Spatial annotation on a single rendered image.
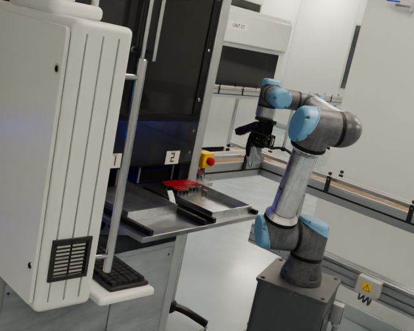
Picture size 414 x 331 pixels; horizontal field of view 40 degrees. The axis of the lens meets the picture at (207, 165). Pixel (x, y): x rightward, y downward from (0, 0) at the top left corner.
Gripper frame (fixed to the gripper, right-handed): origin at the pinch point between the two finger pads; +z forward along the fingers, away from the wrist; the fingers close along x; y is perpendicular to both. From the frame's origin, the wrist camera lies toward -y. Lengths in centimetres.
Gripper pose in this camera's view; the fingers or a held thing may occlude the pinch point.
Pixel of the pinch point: (249, 163)
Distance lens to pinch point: 234.6
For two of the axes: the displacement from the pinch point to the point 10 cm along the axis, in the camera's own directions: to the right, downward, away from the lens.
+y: 7.5, 2.9, -6.0
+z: -1.9, 9.6, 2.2
